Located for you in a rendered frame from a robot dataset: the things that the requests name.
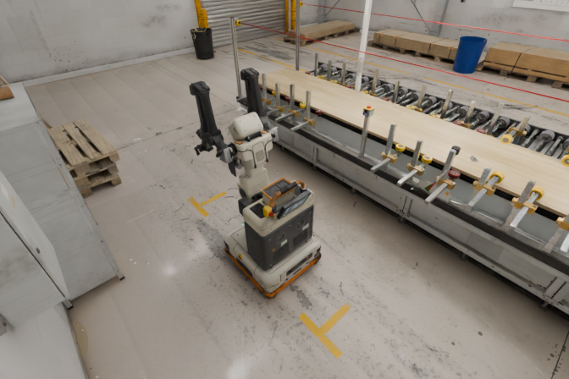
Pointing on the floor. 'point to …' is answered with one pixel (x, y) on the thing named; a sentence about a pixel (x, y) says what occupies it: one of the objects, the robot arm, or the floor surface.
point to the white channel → (366, 20)
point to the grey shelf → (52, 196)
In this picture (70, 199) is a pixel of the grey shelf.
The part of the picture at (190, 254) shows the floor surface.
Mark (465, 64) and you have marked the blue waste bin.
